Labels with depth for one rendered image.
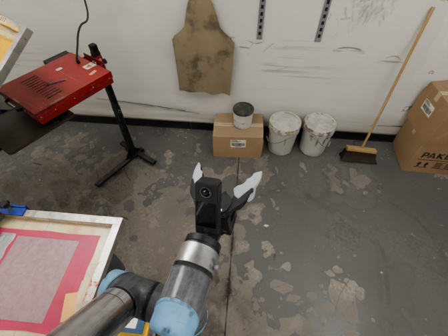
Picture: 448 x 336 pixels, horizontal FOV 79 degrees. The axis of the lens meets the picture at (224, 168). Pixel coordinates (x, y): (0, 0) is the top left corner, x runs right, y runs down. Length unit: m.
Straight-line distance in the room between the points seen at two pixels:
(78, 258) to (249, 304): 1.27
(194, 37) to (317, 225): 1.91
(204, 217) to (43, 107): 1.63
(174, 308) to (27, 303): 1.05
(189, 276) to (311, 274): 1.93
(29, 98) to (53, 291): 1.23
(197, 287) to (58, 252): 1.08
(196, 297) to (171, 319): 0.05
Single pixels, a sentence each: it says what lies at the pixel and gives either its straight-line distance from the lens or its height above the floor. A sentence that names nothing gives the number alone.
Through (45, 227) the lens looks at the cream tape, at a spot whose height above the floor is 0.96.
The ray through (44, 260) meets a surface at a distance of 1.52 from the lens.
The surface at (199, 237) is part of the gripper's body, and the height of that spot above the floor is 1.69.
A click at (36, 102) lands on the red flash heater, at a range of 2.10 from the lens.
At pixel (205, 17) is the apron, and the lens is 2.46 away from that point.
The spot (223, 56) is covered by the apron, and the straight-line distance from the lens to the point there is 2.59.
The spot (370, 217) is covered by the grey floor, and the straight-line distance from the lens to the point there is 2.79.
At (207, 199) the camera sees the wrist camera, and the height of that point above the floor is 1.74.
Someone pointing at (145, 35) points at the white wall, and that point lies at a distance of 2.71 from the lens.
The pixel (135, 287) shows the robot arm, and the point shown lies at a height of 1.60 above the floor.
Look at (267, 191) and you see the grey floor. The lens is 2.65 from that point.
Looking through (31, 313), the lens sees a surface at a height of 0.96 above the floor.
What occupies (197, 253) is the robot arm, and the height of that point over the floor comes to 1.69.
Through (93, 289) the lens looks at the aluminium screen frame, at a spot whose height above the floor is 0.99.
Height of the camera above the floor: 2.16
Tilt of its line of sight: 51 degrees down
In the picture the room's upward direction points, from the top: straight up
